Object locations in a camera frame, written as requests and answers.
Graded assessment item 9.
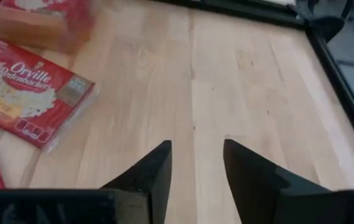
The black frame corner bracket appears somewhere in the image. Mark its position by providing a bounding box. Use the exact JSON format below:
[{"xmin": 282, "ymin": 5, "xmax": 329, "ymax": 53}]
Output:
[{"xmin": 306, "ymin": 14, "xmax": 346, "ymax": 43}]

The orange wooden basket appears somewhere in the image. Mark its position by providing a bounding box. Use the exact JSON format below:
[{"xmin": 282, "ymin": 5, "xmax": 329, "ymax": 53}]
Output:
[{"xmin": 0, "ymin": 0, "xmax": 95, "ymax": 54}]

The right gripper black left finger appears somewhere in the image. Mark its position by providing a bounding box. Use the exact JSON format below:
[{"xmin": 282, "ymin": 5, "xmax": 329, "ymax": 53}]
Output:
[{"xmin": 100, "ymin": 139, "xmax": 173, "ymax": 224}]

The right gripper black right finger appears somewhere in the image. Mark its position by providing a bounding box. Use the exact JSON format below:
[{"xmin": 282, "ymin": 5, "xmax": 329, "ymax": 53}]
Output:
[{"xmin": 222, "ymin": 139, "xmax": 291, "ymax": 224}]

